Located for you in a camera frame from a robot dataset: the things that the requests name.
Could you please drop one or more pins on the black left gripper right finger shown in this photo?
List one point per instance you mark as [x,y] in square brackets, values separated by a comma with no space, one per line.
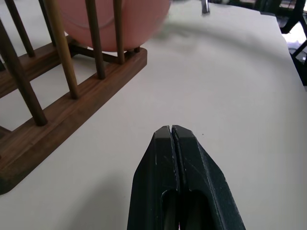
[206,182]

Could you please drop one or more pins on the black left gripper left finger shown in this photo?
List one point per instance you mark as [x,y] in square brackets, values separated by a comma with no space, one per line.
[153,182]

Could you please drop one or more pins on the pink plate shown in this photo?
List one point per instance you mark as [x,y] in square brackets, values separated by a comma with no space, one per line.
[134,21]

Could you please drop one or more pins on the wooden dish rack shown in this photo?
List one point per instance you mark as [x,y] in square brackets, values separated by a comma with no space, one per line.
[72,79]

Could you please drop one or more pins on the silver metal object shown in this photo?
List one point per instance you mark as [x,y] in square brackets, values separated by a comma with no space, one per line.
[205,7]

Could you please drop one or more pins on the black metal frame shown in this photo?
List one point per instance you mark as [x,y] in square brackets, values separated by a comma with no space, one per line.
[293,36]

